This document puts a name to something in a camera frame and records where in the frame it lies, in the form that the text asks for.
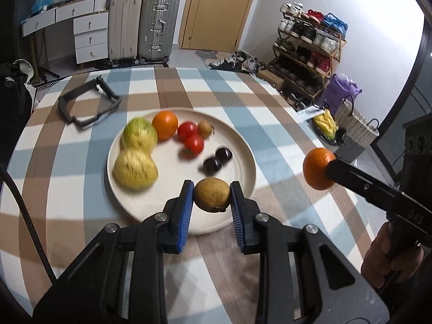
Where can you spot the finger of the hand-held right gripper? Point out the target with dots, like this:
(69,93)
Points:
(357,179)

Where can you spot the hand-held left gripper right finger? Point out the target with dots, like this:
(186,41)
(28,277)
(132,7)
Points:
(237,222)

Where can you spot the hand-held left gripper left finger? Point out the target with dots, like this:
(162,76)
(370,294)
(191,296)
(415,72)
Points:
(184,216)

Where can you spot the cream round plate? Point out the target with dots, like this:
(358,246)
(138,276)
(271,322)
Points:
(168,184)

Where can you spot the brown round fruit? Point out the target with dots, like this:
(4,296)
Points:
(212,194)
(206,129)

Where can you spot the large orange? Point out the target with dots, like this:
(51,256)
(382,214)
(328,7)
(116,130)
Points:
(317,168)

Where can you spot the dark purple plum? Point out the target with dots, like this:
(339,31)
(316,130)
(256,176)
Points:
(223,154)
(212,165)

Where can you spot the yellow guava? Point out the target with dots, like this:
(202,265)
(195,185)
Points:
(135,170)

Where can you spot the red tomato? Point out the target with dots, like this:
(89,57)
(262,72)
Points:
(195,145)
(187,130)

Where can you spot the green guava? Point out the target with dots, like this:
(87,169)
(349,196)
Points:
(139,134)

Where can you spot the person's right hand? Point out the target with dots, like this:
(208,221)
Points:
(378,263)

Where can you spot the white woven basket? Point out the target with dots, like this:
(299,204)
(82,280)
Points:
(354,128)

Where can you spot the yellow bundle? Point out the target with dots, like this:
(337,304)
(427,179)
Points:
(325,123)

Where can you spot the white paper tag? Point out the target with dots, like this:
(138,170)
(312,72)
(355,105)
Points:
(308,112)

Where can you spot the checked tablecloth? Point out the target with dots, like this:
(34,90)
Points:
(287,135)

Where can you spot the purple plastic bag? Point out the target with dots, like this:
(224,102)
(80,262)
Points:
(341,91)

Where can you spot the small orange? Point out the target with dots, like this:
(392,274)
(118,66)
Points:
(165,125)

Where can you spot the brown cardboard box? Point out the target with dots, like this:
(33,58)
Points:
(271,78)

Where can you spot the wooden shoe rack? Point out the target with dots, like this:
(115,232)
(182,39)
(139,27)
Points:
(339,45)

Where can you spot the rows of racked shoes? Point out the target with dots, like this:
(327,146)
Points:
(308,33)

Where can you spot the loose sneakers group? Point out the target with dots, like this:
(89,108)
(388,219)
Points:
(236,61)

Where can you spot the grey door mat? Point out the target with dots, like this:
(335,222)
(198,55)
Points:
(204,55)

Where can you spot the silver suitcase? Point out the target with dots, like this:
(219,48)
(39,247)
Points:
(157,27)

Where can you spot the beige suitcase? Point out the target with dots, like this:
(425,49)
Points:
(125,27)

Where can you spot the white drawer desk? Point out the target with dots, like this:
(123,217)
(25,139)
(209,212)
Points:
(89,40)

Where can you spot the wooden door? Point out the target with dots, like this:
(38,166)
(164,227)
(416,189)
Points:
(219,10)

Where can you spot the pile of black jackets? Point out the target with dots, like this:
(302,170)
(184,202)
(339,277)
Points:
(13,87)

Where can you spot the blue plastic bag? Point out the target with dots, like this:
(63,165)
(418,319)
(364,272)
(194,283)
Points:
(42,4)

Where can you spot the black clamp frame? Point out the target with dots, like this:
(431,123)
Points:
(64,108)

